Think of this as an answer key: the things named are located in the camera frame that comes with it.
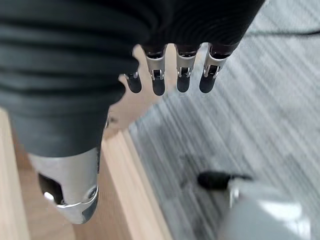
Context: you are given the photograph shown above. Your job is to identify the right robot hand black cloth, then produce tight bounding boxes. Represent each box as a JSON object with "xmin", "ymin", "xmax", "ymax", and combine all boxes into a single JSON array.
[{"xmin": 0, "ymin": 0, "xmax": 266, "ymax": 225}]

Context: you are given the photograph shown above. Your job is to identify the dark robot foot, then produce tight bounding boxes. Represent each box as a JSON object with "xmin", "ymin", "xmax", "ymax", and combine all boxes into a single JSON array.
[{"xmin": 196, "ymin": 170, "xmax": 254, "ymax": 191}]

